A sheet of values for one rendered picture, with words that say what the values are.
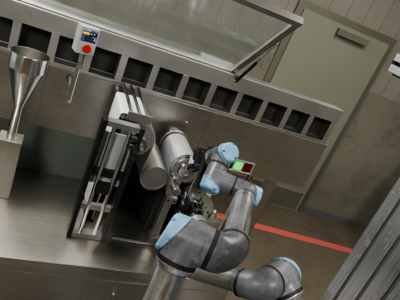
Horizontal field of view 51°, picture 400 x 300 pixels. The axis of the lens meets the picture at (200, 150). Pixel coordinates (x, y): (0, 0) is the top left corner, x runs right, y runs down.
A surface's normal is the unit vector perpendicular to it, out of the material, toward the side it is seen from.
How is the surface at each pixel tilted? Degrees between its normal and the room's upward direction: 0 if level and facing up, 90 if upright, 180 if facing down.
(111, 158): 90
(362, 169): 90
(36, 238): 0
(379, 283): 90
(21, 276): 90
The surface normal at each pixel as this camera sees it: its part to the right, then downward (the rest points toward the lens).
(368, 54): 0.12, 0.43
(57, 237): 0.36, -0.86
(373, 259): -0.92, -0.29
